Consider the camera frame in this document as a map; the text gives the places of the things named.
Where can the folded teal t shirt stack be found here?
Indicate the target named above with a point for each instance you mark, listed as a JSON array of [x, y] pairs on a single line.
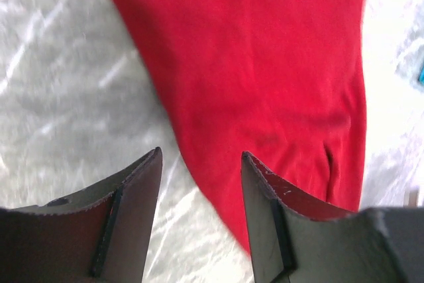
[[421, 76]]

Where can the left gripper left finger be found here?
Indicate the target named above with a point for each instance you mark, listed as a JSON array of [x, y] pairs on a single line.
[[98, 234]]

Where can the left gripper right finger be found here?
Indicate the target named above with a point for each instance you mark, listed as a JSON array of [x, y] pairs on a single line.
[[295, 237]]

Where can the red t shirt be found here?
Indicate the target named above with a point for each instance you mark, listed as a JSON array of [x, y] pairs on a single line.
[[281, 79]]

